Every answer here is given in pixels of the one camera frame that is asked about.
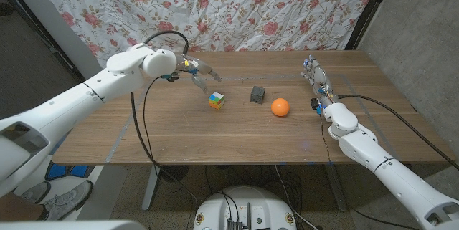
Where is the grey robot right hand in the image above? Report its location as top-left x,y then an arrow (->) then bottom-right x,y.
299,54 -> 339,109

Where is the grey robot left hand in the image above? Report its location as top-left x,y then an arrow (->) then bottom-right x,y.
174,54 -> 222,95

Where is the multicoloured Rubik's cube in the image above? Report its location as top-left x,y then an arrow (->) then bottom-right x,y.
208,91 -> 226,110

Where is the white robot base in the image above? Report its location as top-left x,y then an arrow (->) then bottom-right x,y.
192,186 -> 298,230

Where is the orange ball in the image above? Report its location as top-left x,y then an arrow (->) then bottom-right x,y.
270,97 -> 290,118

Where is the grey tape outline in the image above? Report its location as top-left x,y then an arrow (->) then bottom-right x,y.
107,74 -> 399,163

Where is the floral backdrop cloth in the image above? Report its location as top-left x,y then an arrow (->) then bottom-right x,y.
24,0 -> 384,70

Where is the dark grey ribbed block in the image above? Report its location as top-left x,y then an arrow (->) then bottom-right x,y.
250,85 -> 266,105

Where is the black round floor stand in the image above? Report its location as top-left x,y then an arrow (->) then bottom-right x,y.
159,165 -> 190,183

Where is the grey table leg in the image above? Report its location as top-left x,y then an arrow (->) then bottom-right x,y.
324,165 -> 349,212

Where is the white table leg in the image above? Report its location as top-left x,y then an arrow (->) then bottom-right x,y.
141,165 -> 162,212

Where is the blue floor pad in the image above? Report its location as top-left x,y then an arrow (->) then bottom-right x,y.
45,161 -> 96,181

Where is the grey sneaker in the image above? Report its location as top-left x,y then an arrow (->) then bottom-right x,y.
19,181 -> 51,204
42,180 -> 94,222

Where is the person's bare leg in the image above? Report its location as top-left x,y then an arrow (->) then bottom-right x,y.
0,192 -> 42,222

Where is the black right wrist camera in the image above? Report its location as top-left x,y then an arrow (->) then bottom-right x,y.
310,97 -> 323,115

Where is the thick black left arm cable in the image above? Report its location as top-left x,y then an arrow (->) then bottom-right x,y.
129,30 -> 200,220

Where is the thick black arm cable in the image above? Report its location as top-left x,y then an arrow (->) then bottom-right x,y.
129,30 -> 200,220
336,93 -> 459,172

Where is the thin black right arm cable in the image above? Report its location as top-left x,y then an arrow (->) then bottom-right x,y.
320,115 -> 333,163

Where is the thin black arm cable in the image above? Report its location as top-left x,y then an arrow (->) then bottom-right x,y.
320,115 -> 333,163
142,75 -> 164,173

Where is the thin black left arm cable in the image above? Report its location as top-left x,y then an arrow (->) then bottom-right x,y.
142,75 -> 164,173

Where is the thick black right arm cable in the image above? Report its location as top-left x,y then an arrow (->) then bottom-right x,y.
336,93 -> 459,172

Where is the black backdrop frame pole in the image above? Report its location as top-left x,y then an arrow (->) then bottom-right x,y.
344,0 -> 397,51
0,0 -> 89,88

